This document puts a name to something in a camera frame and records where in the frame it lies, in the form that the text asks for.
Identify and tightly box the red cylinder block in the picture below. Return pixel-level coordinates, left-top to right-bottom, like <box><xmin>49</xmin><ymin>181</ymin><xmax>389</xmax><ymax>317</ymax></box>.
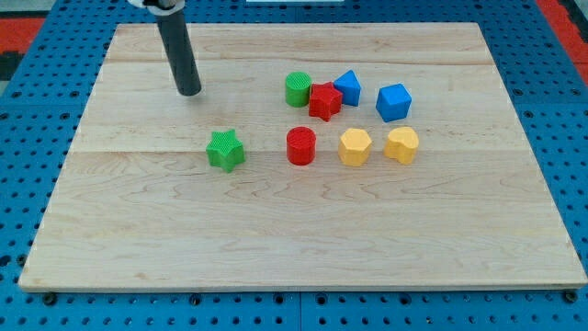
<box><xmin>286</xmin><ymin>126</ymin><xmax>316</xmax><ymax>166</ymax></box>

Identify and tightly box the light wooden board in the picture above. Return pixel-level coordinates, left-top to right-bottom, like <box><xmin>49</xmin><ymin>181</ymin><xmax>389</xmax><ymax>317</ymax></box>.
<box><xmin>19</xmin><ymin>23</ymin><xmax>587</xmax><ymax>292</ymax></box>

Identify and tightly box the yellow heart block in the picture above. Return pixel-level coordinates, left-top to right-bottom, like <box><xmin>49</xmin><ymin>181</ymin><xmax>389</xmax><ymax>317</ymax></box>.
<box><xmin>383</xmin><ymin>126</ymin><xmax>419</xmax><ymax>165</ymax></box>

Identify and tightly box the green star block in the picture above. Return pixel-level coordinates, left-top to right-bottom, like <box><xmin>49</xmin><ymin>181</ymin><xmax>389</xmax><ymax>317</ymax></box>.
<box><xmin>206</xmin><ymin>129</ymin><xmax>245</xmax><ymax>173</ymax></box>

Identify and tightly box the yellow hexagon block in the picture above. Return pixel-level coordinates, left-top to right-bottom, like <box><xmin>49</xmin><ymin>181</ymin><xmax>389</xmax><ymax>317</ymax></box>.
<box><xmin>338</xmin><ymin>128</ymin><xmax>372</xmax><ymax>166</ymax></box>

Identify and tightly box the red star block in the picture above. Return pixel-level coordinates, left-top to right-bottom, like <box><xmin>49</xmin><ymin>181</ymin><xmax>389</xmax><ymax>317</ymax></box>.
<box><xmin>309</xmin><ymin>82</ymin><xmax>343</xmax><ymax>121</ymax></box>

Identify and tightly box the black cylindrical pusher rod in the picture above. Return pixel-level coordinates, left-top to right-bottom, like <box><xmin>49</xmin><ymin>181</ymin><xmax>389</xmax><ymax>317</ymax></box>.
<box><xmin>156</xmin><ymin>3</ymin><xmax>202</xmax><ymax>97</ymax></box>

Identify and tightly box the green cylinder block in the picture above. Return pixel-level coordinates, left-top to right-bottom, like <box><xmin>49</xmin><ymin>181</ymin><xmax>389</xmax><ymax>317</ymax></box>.
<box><xmin>285</xmin><ymin>72</ymin><xmax>311</xmax><ymax>108</ymax></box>

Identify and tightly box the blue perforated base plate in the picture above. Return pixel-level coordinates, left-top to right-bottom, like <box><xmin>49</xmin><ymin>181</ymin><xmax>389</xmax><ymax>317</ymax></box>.
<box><xmin>1</xmin><ymin>0</ymin><xmax>587</xmax><ymax>330</ymax></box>

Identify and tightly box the blue cube block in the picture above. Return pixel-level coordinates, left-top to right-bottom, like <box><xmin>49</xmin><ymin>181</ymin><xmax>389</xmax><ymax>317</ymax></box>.
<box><xmin>376</xmin><ymin>84</ymin><xmax>412</xmax><ymax>122</ymax></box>

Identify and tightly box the blue triangular prism block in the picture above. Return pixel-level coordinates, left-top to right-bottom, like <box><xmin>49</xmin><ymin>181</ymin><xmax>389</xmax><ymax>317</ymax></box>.
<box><xmin>334</xmin><ymin>70</ymin><xmax>362</xmax><ymax>107</ymax></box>

